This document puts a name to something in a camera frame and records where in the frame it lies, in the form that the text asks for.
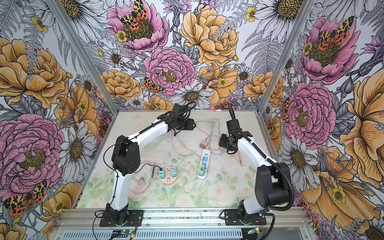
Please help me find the white blue power strip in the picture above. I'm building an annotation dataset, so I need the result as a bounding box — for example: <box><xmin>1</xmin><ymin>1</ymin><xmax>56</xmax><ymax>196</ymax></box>
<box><xmin>198</xmin><ymin>150</ymin><xmax>211</xmax><ymax>180</ymax></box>

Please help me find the green charger adapter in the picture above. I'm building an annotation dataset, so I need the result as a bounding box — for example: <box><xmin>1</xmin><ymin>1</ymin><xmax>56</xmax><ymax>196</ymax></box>
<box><xmin>198</xmin><ymin>166</ymin><xmax>206</xmax><ymax>179</ymax></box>

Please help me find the teal charger with white cable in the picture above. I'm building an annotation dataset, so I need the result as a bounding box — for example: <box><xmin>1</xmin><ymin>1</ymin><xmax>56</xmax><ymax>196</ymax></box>
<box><xmin>171</xmin><ymin>167</ymin><xmax>177</xmax><ymax>178</ymax></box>

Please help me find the teal charger with black cable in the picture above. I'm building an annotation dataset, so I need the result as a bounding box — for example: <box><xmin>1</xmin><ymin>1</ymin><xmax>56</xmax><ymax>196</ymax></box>
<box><xmin>159</xmin><ymin>169</ymin><xmax>166</xmax><ymax>179</ymax></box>

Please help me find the round pink power socket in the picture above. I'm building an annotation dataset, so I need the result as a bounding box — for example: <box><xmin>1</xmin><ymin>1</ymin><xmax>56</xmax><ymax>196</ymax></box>
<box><xmin>160</xmin><ymin>168</ymin><xmax>178</xmax><ymax>185</ymax></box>

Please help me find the pink charger adapter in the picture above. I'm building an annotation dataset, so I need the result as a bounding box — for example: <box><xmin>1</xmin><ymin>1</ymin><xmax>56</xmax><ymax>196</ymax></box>
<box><xmin>200</xmin><ymin>140</ymin><xmax>209</xmax><ymax>149</ymax></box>

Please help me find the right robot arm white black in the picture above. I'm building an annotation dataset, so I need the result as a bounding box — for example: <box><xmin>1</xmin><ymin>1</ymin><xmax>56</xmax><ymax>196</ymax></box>
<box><xmin>219</xmin><ymin>106</ymin><xmax>295</xmax><ymax>225</ymax></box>

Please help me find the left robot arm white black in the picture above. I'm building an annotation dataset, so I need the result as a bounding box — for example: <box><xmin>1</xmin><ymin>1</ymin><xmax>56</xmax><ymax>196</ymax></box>
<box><xmin>103</xmin><ymin>102</ymin><xmax>197</xmax><ymax>226</ymax></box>

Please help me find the pink usb cable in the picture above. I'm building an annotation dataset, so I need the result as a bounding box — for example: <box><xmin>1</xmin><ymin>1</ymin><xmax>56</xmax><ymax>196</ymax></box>
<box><xmin>206</xmin><ymin>131</ymin><xmax>244</xmax><ymax>167</ymax></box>

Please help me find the lilac usb cable bundle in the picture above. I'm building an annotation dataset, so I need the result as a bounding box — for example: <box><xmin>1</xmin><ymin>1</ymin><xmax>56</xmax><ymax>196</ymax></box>
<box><xmin>161</xmin><ymin>131</ymin><xmax>196</xmax><ymax>158</ymax></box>

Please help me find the black usb cable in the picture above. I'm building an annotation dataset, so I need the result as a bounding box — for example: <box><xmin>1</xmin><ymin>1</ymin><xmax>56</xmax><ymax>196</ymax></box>
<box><xmin>131</xmin><ymin>161</ymin><xmax>161</xmax><ymax>178</ymax></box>

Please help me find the pink socket cord with plug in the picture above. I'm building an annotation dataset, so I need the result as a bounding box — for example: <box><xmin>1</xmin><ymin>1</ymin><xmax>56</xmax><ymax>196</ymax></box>
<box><xmin>127</xmin><ymin>160</ymin><xmax>164</xmax><ymax>194</ymax></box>

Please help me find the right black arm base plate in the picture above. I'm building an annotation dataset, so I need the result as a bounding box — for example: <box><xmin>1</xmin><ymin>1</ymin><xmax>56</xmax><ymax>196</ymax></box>
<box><xmin>220</xmin><ymin>209</ymin><xmax>267</xmax><ymax>226</ymax></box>

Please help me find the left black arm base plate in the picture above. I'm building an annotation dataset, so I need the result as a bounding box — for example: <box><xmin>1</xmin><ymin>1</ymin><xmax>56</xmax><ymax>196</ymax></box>
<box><xmin>99</xmin><ymin>210</ymin><xmax>144</xmax><ymax>227</ymax></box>

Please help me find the aluminium front rail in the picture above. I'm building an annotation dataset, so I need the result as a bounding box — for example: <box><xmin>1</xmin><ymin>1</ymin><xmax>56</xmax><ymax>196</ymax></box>
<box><xmin>55</xmin><ymin>207</ymin><xmax>310</xmax><ymax>230</ymax></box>

